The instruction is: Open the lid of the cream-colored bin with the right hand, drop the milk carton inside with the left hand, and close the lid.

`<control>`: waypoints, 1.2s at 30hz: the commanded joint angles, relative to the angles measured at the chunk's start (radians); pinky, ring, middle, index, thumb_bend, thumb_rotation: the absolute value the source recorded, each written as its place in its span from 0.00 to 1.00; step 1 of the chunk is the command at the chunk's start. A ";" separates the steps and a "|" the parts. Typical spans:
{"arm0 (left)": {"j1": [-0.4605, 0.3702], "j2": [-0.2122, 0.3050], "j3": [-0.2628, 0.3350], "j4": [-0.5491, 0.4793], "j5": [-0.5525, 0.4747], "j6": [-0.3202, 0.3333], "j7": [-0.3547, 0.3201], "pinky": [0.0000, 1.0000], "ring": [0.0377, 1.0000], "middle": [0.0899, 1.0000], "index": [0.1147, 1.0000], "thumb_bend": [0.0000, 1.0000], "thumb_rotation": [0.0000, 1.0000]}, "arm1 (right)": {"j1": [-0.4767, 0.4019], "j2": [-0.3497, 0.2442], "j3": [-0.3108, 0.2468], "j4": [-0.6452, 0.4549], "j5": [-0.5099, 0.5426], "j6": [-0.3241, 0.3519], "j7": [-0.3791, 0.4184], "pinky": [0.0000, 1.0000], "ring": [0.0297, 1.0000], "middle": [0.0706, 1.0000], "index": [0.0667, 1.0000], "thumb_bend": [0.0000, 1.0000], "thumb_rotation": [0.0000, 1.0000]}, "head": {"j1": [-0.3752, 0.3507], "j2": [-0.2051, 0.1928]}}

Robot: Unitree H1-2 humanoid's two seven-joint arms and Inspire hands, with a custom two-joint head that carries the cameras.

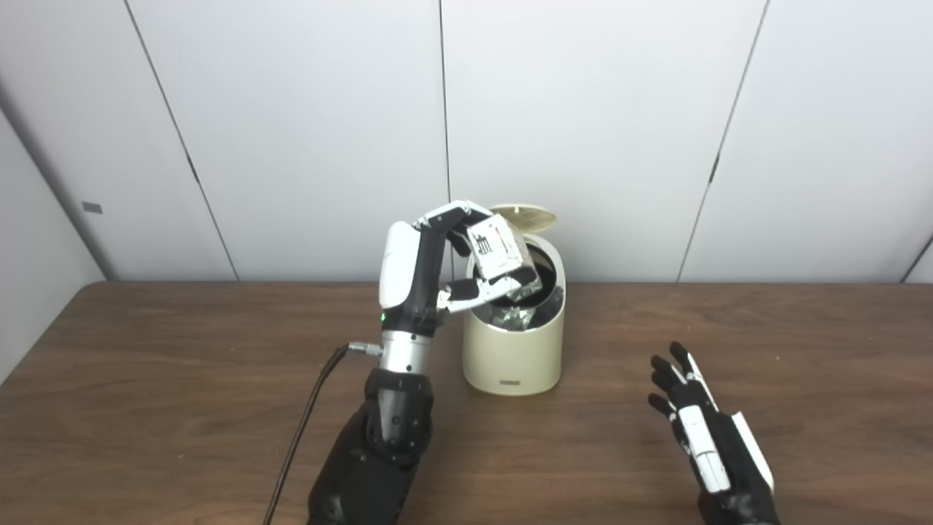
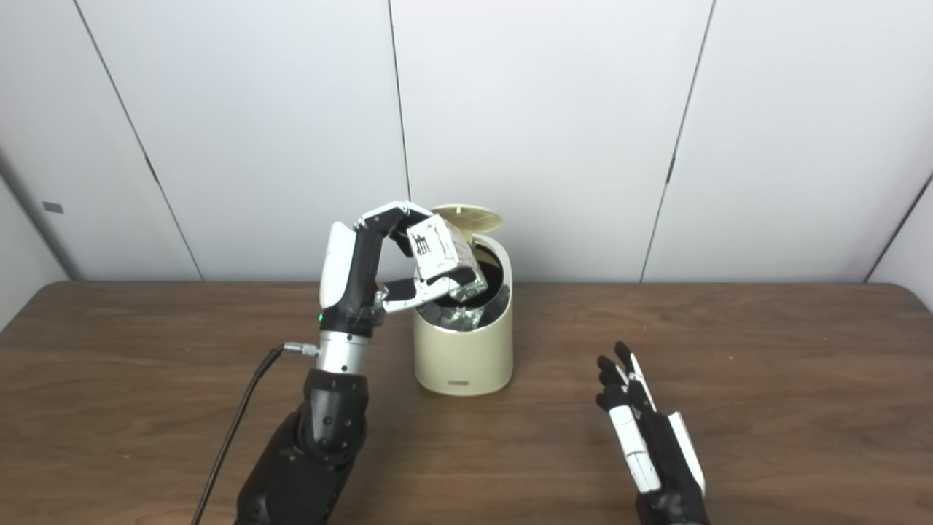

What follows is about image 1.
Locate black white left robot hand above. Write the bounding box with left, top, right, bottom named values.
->
left=378, top=200, right=544, bottom=341

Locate white green milk carton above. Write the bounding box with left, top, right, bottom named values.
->
left=466, top=214, right=544, bottom=303

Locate cream-colored lidded bin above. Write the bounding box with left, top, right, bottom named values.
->
left=462, top=205, right=567, bottom=397

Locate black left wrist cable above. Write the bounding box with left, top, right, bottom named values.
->
left=262, top=341, right=384, bottom=525

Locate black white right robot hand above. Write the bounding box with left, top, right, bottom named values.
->
left=647, top=341, right=781, bottom=525

